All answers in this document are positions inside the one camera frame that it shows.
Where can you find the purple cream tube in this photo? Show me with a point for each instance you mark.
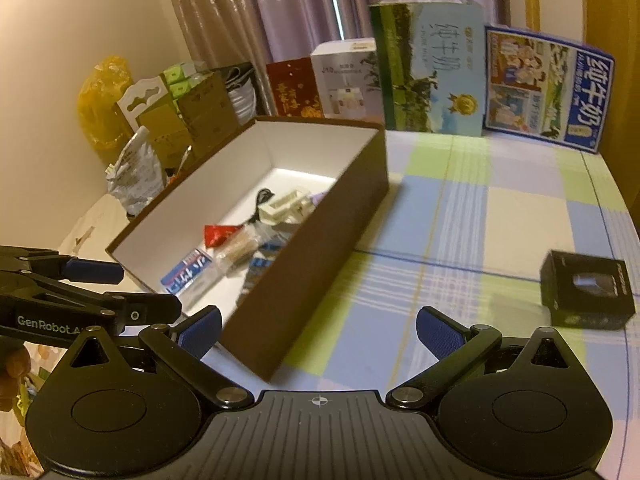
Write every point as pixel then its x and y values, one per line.
pixel 316 201

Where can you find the red snack packet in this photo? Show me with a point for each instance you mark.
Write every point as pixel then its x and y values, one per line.
pixel 217 235

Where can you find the white hair claw clip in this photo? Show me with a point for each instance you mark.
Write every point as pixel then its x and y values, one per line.
pixel 280 207

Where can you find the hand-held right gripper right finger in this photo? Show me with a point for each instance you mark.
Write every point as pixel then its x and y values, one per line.
pixel 440 331

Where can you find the cardboard hang-tab box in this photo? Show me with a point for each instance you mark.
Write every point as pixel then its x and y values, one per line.
pixel 160 130

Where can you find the green milk carton box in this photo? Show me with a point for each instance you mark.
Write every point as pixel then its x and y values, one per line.
pixel 425 70

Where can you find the red gift box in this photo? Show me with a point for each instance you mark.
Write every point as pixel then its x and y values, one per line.
pixel 292 90

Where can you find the pink curtain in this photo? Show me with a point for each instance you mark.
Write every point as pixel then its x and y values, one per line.
pixel 280 10

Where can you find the yellow plastic bag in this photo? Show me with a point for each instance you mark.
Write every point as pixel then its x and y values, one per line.
pixel 100 110

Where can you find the black shaver box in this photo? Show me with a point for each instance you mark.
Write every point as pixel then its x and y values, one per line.
pixel 585 306

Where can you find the striped bag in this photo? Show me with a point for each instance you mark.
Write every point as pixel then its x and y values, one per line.
pixel 242 95

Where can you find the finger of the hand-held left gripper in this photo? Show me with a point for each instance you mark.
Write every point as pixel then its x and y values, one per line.
pixel 95 271
pixel 150 307

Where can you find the brown cardboard box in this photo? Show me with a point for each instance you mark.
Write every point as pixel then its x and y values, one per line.
pixel 320 260

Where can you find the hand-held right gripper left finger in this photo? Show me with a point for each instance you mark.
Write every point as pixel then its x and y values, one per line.
pixel 200 331

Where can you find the bag of cotton swabs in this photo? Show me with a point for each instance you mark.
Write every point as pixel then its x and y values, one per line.
pixel 240 247

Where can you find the checked tablecloth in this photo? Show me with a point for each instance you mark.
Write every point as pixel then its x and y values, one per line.
pixel 475 210

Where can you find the brown wooden panel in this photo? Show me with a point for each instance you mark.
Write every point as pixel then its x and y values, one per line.
pixel 615 35

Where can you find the blue milk carton box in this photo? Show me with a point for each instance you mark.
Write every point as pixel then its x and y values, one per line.
pixel 550 90

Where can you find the plain cardboard box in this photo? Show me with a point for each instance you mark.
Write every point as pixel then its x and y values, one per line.
pixel 207 110

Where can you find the person's left hand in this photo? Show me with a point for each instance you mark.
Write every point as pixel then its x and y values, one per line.
pixel 12 370

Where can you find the crumpled white bag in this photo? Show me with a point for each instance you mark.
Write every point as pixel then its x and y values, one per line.
pixel 137 175

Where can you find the blue and white packet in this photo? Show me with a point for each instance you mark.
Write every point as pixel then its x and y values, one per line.
pixel 187 270

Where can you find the white humidifier box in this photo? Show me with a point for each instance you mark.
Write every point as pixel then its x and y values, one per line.
pixel 345 80

